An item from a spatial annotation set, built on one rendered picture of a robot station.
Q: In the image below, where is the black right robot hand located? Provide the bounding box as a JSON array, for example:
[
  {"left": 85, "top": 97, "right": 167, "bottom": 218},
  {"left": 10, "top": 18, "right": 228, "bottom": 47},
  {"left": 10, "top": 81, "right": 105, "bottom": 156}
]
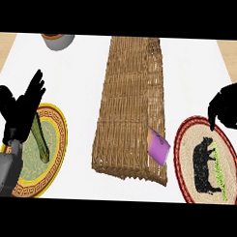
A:
[{"left": 206, "top": 80, "right": 237, "bottom": 133}]

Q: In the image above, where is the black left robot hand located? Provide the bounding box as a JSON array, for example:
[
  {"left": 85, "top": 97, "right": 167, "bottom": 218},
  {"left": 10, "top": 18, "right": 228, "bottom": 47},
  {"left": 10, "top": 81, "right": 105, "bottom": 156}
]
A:
[{"left": 0, "top": 67, "right": 47, "bottom": 148}]

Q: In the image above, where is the red-rimmed placemat with black cow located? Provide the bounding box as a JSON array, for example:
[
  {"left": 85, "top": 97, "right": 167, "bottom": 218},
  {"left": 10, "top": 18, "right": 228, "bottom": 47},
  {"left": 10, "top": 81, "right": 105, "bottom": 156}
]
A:
[{"left": 170, "top": 114, "right": 237, "bottom": 206}]

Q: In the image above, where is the tall wicker basket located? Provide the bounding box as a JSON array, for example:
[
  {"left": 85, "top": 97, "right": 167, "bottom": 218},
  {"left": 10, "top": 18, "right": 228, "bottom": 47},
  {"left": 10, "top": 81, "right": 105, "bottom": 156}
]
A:
[{"left": 90, "top": 36, "right": 173, "bottom": 187}]

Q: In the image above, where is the green zucchini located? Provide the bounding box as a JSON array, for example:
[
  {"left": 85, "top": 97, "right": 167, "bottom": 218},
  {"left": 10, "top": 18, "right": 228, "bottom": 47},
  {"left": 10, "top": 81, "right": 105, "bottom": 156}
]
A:
[{"left": 29, "top": 112, "right": 52, "bottom": 164}]

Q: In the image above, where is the yellow-rimmed ornate round plate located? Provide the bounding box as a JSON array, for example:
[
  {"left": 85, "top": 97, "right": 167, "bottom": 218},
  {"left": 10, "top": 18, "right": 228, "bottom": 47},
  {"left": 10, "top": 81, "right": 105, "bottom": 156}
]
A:
[{"left": 0, "top": 101, "right": 70, "bottom": 200}]

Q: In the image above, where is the grey pot with brown rim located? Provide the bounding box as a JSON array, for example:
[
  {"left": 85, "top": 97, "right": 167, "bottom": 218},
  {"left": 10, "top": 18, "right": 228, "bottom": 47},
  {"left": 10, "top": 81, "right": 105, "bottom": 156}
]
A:
[{"left": 40, "top": 34, "right": 75, "bottom": 53}]

